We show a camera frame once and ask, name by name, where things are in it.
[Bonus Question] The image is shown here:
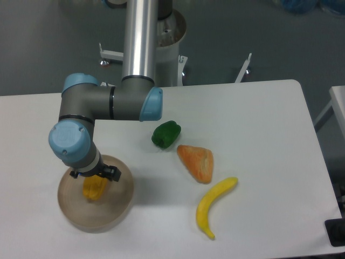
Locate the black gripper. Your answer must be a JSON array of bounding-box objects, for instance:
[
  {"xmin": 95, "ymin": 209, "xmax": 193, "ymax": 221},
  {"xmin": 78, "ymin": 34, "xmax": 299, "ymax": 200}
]
[{"xmin": 69, "ymin": 162, "xmax": 121, "ymax": 182}]

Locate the yellow bell pepper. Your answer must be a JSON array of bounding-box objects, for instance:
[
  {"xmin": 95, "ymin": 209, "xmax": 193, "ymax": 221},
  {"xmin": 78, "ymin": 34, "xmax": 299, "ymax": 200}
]
[{"xmin": 82, "ymin": 175, "xmax": 108, "ymax": 201}]

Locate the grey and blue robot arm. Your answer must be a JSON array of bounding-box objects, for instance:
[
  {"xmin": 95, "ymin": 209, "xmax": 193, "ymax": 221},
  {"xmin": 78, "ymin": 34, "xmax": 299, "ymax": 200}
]
[{"xmin": 49, "ymin": 1, "xmax": 173, "ymax": 181}]

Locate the beige round plate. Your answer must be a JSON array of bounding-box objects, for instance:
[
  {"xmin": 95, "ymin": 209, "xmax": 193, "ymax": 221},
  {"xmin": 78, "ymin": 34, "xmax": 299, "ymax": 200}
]
[{"xmin": 57, "ymin": 155, "xmax": 134, "ymax": 233}]

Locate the green bell pepper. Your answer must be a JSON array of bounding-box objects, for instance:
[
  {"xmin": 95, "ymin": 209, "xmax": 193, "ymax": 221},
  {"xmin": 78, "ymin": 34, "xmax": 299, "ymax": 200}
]
[{"xmin": 151, "ymin": 120, "xmax": 181, "ymax": 149}]

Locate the orange bread wedge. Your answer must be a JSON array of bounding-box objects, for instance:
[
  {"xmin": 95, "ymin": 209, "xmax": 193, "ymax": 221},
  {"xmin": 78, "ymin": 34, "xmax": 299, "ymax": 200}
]
[{"xmin": 177, "ymin": 145, "xmax": 214, "ymax": 184}]

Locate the yellow banana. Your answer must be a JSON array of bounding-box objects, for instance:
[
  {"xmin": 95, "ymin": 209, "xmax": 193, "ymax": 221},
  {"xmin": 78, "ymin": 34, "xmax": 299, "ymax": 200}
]
[{"xmin": 196, "ymin": 177, "xmax": 238, "ymax": 240}]

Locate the black device at table edge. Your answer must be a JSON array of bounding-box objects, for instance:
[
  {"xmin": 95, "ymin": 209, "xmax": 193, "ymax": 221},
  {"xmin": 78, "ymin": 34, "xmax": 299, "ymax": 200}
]
[{"xmin": 325, "ymin": 219, "xmax": 345, "ymax": 247}]

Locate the blue bag in background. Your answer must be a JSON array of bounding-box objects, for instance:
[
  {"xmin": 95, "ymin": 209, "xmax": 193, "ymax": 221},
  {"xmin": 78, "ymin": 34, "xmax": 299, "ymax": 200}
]
[{"xmin": 276, "ymin": 0, "xmax": 344, "ymax": 18}]

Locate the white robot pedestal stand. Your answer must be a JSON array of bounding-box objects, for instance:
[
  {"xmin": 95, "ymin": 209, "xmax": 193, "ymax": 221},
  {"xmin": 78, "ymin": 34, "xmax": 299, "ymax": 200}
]
[{"xmin": 97, "ymin": 8, "xmax": 253, "ymax": 88}]

